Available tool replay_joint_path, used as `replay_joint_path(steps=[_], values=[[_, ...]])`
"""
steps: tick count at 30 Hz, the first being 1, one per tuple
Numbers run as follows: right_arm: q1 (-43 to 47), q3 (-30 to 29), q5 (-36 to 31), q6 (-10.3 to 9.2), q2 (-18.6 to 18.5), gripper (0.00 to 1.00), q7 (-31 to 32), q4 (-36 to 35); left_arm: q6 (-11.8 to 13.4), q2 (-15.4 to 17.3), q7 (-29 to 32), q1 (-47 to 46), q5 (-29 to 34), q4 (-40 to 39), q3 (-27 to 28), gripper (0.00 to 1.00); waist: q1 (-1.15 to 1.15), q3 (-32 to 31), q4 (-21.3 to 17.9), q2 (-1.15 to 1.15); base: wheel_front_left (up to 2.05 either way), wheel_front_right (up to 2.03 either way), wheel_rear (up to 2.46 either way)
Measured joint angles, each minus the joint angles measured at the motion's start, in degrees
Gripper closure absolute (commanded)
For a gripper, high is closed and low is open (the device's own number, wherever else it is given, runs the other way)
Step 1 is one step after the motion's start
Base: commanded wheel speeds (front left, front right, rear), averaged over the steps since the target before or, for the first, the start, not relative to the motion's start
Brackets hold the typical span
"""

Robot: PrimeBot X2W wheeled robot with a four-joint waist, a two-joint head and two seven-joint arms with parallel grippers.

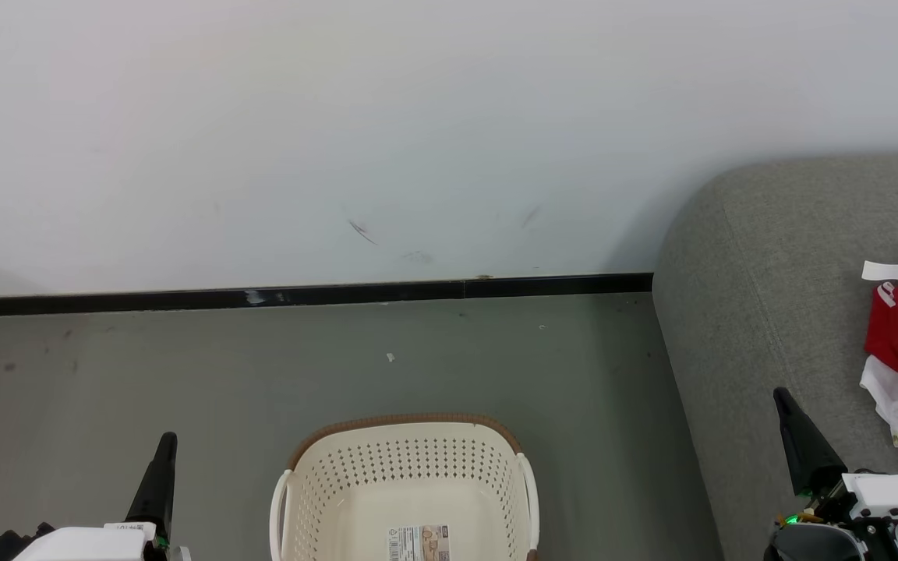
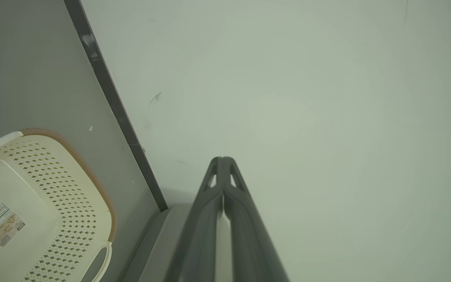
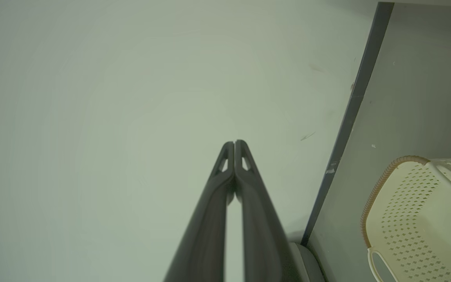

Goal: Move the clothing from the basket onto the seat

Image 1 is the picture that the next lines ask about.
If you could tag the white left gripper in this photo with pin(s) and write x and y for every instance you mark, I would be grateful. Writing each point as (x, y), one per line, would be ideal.
(90, 544)

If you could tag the grey fabric sofa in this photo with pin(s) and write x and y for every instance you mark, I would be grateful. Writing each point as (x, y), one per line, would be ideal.
(768, 312)

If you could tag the cream perforated laundry basket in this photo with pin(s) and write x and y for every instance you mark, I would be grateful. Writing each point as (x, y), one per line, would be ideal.
(324, 483)

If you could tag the paper basket label sticker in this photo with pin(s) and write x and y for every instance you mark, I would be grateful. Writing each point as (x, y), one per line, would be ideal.
(418, 544)

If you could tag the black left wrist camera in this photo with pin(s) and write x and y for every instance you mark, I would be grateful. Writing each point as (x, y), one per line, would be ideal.
(5, 545)

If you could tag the black wall baseboard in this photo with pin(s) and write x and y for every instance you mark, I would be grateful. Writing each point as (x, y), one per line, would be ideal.
(340, 294)

